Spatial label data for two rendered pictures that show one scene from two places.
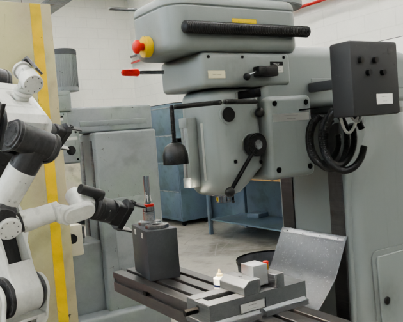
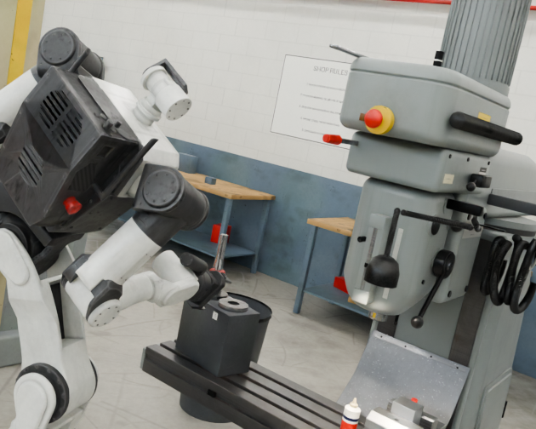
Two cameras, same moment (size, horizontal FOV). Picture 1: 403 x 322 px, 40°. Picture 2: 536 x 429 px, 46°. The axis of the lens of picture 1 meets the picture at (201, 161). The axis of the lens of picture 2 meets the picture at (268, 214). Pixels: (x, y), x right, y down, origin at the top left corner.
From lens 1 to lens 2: 0.97 m
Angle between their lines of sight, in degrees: 23
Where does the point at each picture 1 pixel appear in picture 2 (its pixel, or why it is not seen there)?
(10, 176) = (136, 243)
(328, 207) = (452, 328)
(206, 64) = (446, 165)
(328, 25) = (289, 24)
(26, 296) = (79, 395)
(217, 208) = not seen: hidden behind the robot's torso
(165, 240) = (245, 328)
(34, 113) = (168, 150)
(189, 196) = not seen: hidden behind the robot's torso
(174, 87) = (375, 172)
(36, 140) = (191, 203)
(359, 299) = not seen: outside the picture
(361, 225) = (486, 358)
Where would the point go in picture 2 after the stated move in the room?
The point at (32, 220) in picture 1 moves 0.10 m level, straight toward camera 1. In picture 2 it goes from (127, 299) to (148, 315)
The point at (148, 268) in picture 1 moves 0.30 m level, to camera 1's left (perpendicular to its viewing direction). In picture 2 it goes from (219, 360) to (113, 356)
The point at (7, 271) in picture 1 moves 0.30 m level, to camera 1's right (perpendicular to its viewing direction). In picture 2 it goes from (60, 358) to (186, 363)
